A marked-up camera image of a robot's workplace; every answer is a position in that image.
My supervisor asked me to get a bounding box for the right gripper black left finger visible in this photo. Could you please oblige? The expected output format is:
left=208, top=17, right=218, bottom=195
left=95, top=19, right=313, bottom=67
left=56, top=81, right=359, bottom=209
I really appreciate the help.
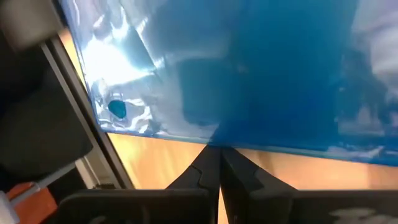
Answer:
left=55, top=145, right=223, bottom=224

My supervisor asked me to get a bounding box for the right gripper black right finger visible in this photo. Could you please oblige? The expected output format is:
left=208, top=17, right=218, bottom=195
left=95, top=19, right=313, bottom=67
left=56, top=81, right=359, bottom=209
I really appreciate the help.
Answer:
left=220, top=147, right=398, bottom=224

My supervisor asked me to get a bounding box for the blue plastic bag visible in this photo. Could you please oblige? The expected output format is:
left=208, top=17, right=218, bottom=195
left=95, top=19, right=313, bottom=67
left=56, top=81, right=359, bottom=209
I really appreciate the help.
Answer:
left=58, top=0, right=398, bottom=167

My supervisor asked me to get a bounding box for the orange white clamp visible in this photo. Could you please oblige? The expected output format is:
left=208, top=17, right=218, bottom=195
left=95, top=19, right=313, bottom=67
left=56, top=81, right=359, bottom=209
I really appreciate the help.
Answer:
left=0, top=182, right=58, bottom=224

